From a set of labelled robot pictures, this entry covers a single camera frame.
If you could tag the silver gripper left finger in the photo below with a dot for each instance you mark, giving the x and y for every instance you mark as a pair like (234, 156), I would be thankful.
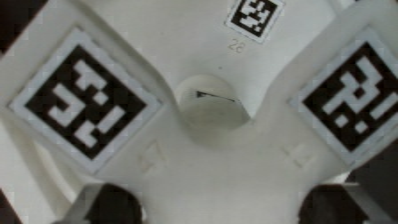
(105, 206)

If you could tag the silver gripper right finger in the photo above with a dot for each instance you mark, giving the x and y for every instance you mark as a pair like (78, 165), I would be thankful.
(337, 204)

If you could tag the white cylindrical table leg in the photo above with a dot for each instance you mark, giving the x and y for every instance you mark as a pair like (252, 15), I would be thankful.
(211, 109)

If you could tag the white round table top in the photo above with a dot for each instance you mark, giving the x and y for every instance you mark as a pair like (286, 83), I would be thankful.
(195, 40)

